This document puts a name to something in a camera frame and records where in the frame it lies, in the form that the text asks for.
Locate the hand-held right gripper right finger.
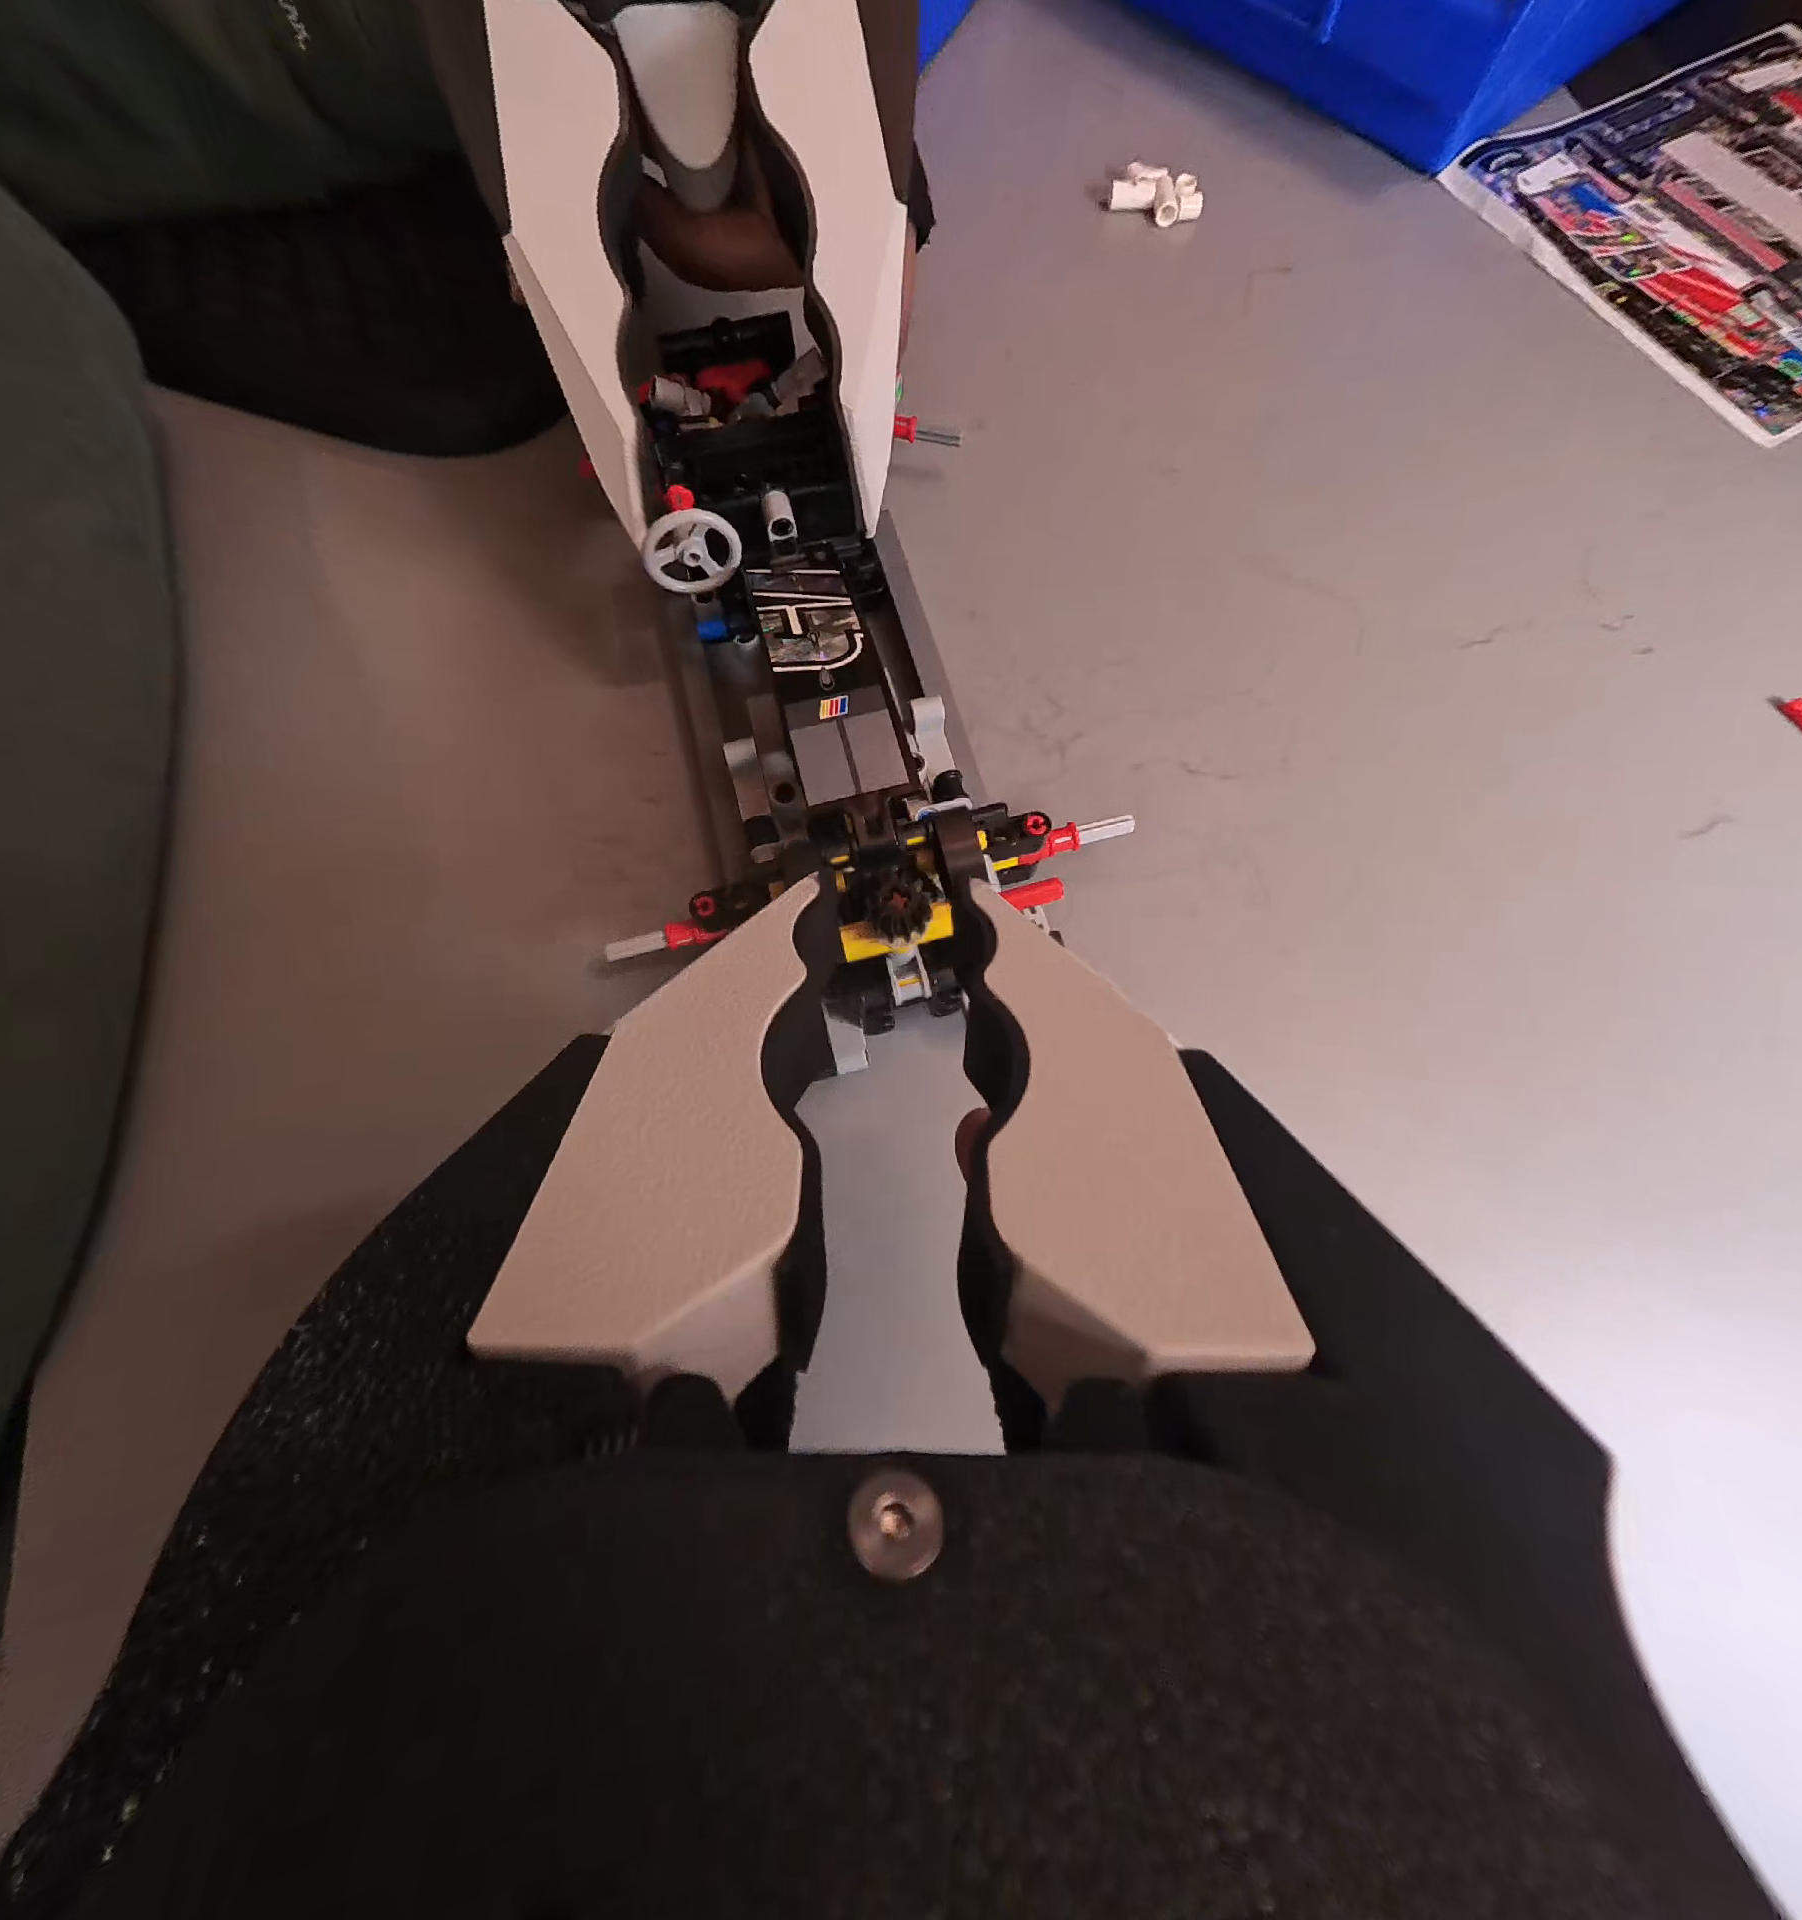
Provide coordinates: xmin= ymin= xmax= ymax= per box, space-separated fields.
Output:
xmin=963 ymin=874 xmax=1318 ymax=1407

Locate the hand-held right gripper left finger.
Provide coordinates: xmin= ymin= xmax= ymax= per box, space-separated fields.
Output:
xmin=465 ymin=874 xmax=832 ymax=1400

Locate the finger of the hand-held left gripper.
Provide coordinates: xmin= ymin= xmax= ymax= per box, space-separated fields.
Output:
xmin=480 ymin=0 xmax=660 ymax=557
xmin=747 ymin=0 xmax=922 ymax=538

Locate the lego car chassis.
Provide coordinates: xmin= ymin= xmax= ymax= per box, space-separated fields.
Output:
xmin=604 ymin=306 xmax=1139 ymax=1081

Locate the white lego connector piece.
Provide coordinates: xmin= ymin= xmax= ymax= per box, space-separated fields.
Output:
xmin=1099 ymin=156 xmax=1205 ymax=234

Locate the black mesh chair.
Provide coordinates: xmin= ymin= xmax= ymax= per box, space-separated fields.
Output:
xmin=52 ymin=163 xmax=574 ymax=459

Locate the blue plastic bin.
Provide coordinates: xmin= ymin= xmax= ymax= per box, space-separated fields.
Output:
xmin=916 ymin=0 xmax=1689 ymax=174

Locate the holographic sticker sheet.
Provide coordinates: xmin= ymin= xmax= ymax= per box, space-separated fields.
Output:
xmin=1437 ymin=22 xmax=1802 ymax=450

